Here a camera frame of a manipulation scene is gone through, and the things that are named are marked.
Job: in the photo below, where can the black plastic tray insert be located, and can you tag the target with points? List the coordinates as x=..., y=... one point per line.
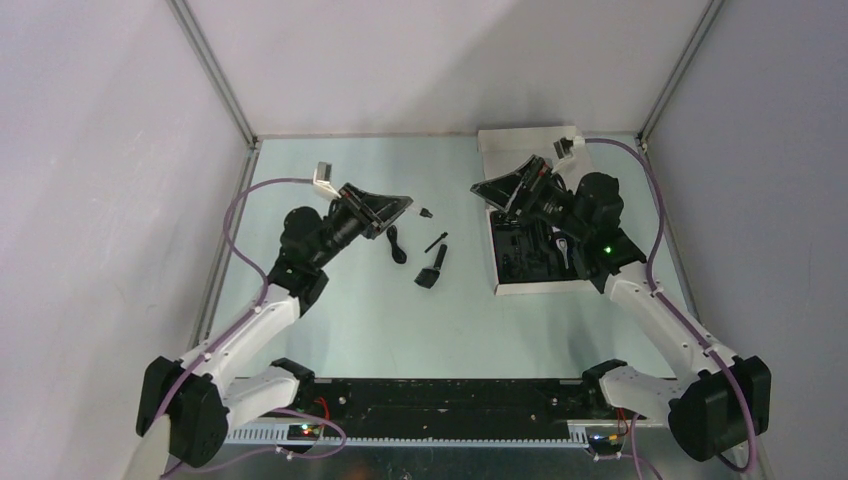
x=526, y=252

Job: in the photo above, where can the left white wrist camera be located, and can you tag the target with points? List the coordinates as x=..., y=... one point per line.
x=324, y=177

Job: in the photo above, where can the black loose comb attachment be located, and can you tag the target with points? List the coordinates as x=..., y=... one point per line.
x=427, y=277

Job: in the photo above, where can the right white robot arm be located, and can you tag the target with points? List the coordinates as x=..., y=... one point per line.
x=716, y=399

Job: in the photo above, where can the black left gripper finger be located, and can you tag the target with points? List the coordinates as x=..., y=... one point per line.
x=379, y=204
x=376, y=225

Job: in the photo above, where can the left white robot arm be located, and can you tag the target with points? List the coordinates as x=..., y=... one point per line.
x=189, y=405

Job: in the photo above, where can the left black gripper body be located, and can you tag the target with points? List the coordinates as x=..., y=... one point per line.
x=346, y=224

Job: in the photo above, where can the black silver hair clipper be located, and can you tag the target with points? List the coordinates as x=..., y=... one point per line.
x=563, y=246

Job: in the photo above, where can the aluminium frame post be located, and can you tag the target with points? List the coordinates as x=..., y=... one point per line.
x=685, y=59
x=199, y=43

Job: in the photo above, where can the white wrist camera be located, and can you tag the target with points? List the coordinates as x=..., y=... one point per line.
x=324, y=177
x=571, y=149

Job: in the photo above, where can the aluminium frame post left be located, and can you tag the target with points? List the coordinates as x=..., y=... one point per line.
x=199, y=43

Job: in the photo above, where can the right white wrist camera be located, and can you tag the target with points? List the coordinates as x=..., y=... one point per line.
x=571, y=149

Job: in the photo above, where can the aluminium frame post right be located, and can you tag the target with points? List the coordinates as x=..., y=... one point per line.
x=685, y=59

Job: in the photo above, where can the thin black cleaning brush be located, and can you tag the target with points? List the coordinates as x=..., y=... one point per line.
x=437, y=241

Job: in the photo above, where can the white cardboard kit box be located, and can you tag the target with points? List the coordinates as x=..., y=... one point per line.
x=510, y=149

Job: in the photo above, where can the black cylindrical trimmer body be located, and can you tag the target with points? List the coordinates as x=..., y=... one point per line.
x=443, y=248

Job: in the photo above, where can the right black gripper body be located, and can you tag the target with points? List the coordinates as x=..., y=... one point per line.
x=549, y=204

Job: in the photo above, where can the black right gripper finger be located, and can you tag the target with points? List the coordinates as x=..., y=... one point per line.
x=505, y=186
x=512, y=203

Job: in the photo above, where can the small white oil bottle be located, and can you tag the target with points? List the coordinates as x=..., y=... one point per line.
x=420, y=211

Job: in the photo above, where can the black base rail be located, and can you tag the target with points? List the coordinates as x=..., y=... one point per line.
x=448, y=410

